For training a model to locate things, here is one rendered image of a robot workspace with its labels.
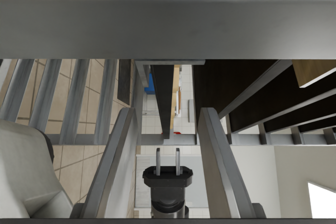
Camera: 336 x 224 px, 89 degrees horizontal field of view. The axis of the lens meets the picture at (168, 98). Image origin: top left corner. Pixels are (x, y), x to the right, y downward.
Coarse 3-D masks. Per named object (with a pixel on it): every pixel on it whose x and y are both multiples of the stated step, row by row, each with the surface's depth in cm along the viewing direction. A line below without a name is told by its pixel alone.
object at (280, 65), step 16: (208, 64) 33; (224, 64) 24; (240, 64) 19; (256, 64) 15; (272, 64) 13; (288, 64) 13; (208, 80) 33; (224, 80) 24; (240, 80) 19; (256, 80) 16; (208, 96) 33; (224, 96) 24; (240, 96) 19; (224, 112) 26
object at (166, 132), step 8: (152, 64) 10; (160, 64) 10; (168, 64) 10; (152, 72) 11; (160, 72) 11; (168, 72) 11; (160, 80) 12; (168, 80) 12; (160, 88) 14; (168, 88) 14; (160, 96) 16; (168, 96) 16; (160, 104) 18; (168, 104) 18; (160, 112) 21; (168, 112) 21; (160, 120) 25; (168, 120) 25; (168, 128) 31; (168, 136) 42
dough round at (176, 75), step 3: (174, 69) 18; (177, 69) 18; (174, 72) 18; (177, 72) 18; (174, 75) 18; (177, 75) 18; (174, 78) 18; (177, 78) 18; (174, 81) 18; (177, 81) 19; (174, 84) 19; (177, 84) 19; (174, 87) 19; (177, 87) 19; (174, 90) 19; (177, 90) 20
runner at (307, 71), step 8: (296, 64) 10; (304, 64) 10; (312, 64) 9; (320, 64) 8; (328, 64) 8; (296, 72) 10; (304, 72) 10; (312, 72) 9; (320, 72) 8; (328, 72) 8; (304, 80) 10; (312, 80) 9
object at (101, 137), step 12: (108, 60) 55; (108, 72) 54; (108, 84) 53; (108, 96) 51; (108, 108) 50; (96, 120) 46; (108, 120) 49; (96, 132) 46; (108, 132) 48; (96, 144) 46
